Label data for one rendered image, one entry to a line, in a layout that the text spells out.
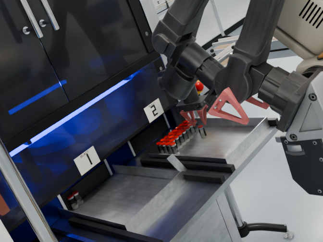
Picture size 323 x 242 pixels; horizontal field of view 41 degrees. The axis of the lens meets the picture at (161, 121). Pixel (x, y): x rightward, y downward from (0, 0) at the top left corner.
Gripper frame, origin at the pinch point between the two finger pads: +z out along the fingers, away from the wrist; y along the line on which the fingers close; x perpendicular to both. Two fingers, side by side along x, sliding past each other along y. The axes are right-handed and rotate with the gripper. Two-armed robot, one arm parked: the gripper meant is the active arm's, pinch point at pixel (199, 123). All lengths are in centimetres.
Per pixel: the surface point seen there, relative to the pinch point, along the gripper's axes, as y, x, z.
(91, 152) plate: 23.8, 31.1, -8.7
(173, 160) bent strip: 1.1, 21.8, 1.7
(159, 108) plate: 15.3, -1.9, -7.0
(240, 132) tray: -13.8, -0.3, 5.4
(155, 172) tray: 7.1, 24.9, 3.9
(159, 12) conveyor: 202, -355, 9
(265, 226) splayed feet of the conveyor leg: 8, -45, 83
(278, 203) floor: 12, -78, 94
